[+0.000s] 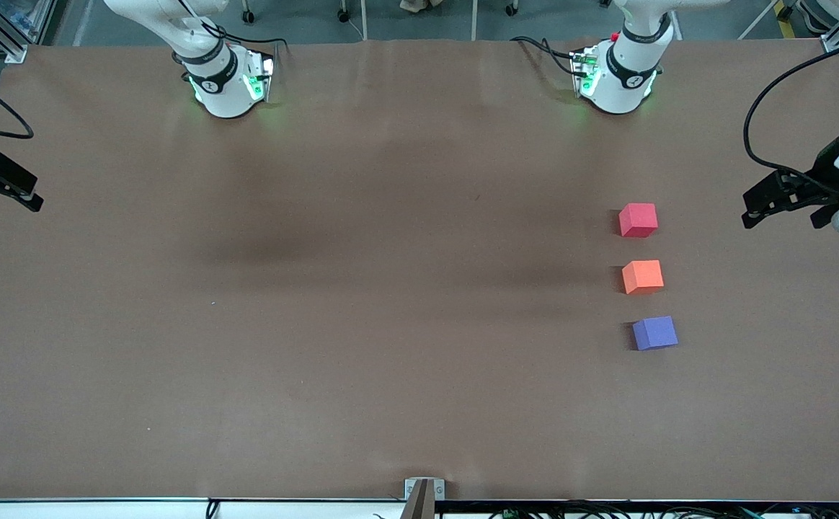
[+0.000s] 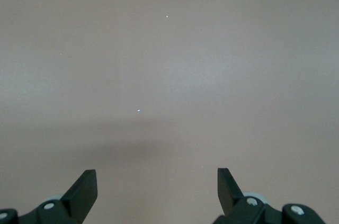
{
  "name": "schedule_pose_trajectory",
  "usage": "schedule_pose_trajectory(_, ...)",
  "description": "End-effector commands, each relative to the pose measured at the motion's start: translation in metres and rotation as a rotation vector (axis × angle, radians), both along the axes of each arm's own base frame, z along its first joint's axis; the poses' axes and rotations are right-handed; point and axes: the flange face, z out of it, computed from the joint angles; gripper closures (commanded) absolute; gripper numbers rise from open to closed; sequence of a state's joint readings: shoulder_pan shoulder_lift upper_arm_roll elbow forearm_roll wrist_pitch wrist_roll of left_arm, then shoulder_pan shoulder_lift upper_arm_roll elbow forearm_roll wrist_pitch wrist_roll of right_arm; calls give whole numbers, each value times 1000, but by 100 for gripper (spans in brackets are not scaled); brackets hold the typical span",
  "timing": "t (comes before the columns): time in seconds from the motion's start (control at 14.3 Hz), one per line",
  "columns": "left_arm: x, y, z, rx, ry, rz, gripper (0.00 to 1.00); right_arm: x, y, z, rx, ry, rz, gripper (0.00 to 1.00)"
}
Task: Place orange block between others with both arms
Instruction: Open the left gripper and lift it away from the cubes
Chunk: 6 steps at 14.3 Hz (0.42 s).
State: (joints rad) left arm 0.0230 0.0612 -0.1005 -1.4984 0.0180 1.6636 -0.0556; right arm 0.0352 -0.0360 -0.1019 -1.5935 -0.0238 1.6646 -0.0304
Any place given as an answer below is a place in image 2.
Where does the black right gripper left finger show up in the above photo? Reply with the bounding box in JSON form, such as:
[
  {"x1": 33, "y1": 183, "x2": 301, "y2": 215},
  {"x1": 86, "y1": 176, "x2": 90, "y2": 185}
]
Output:
[{"x1": 0, "y1": 169, "x2": 99, "y2": 224}]

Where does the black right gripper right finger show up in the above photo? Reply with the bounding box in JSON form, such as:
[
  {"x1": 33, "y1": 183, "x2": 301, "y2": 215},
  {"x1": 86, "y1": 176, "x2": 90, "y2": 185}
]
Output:
[{"x1": 213, "y1": 167, "x2": 326, "y2": 224}]

